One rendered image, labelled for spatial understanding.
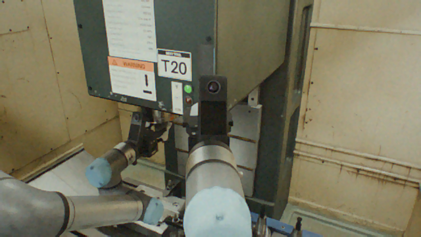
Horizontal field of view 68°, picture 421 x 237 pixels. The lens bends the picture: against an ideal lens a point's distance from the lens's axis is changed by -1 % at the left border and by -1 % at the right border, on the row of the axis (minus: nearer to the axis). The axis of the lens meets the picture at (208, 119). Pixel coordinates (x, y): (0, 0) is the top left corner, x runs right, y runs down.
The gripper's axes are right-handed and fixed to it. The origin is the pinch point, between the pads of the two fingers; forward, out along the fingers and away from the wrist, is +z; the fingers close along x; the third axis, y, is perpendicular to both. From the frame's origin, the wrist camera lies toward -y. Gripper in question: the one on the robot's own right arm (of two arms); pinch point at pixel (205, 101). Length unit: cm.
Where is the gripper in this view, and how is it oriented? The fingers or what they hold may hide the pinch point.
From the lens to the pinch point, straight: 65.3
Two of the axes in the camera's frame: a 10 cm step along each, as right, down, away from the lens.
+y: 0.0, 9.1, 4.2
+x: 10.0, -0.2, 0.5
